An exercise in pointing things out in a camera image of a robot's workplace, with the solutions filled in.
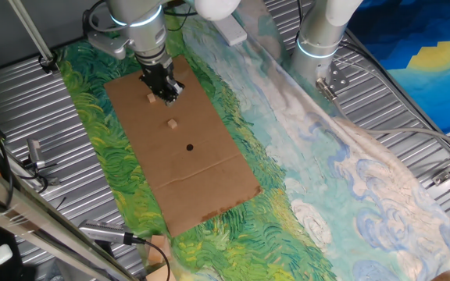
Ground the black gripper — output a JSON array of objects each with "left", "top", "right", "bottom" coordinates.
[{"left": 138, "top": 62, "right": 185, "bottom": 106}]

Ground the large wooden block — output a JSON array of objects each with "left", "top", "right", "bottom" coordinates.
[
  {"left": 145, "top": 265, "right": 177, "bottom": 281},
  {"left": 145, "top": 233, "right": 171, "bottom": 266}
]

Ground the white power strip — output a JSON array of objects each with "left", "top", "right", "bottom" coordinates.
[{"left": 212, "top": 11, "right": 248, "bottom": 47}]

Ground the brown cardboard sheet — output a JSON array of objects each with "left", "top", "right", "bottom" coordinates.
[{"left": 103, "top": 55, "right": 264, "bottom": 238}]

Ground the black pole clamp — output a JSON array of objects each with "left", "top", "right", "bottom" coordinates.
[{"left": 37, "top": 52, "right": 60, "bottom": 75}]

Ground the aluminium pole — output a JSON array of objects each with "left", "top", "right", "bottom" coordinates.
[{"left": 7, "top": 0, "right": 56, "bottom": 66}]

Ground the painted landscape print cloth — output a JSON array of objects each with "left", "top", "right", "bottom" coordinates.
[{"left": 55, "top": 0, "right": 450, "bottom": 281}]

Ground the white small case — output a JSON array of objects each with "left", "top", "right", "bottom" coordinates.
[{"left": 0, "top": 244, "right": 14, "bottom": 266}]

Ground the blue yellow painted cloth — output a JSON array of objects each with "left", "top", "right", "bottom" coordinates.
[{"left": 344, "top": 0, "right": 450, "bottom": 134}]

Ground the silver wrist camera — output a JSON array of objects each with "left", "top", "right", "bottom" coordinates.
[{"left": 87, "top": 30, "right": 129, "bottom": 60}]

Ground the black cable with coiled bundle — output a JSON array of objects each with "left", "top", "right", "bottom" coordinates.
[{"left": 81, "top": 0, "right": 111, "bottom": 34}]

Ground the metal camera mount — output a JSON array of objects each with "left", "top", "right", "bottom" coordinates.
[{"left": 12, "top": 154, "right": 61, "bottom": 187}]

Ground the small silver camera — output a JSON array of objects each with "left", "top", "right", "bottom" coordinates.
[{"left": 27, "top": 138, "right": 47, "bottom": 169}]

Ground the silver depth camera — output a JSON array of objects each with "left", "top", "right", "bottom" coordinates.
[{"left": 78, "top": 219, "right": 147, "bottom": 247}]

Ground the grey cable with metal connector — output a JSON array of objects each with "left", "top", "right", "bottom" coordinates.
[{"left": 315, "top": 76, "right": 450, "bottom": 157}]

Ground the black camera cable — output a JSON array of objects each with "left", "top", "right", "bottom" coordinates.
[{"left": 141, "top": 238, "right": 172, "bottom": 281}]

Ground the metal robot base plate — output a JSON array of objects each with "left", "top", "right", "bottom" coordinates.
[{"left": 324, "top": 61, "right": 350, "bottom": 90}]

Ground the aluminium frame bar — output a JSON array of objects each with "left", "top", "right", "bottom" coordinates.
[{"left": 0, "top": 154, "right": 140, "bottom": 281}]

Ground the black base cable bundle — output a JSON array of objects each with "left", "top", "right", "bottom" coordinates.
[{"left": 340, "top": 37, "right": 450, "bottom": 159}]

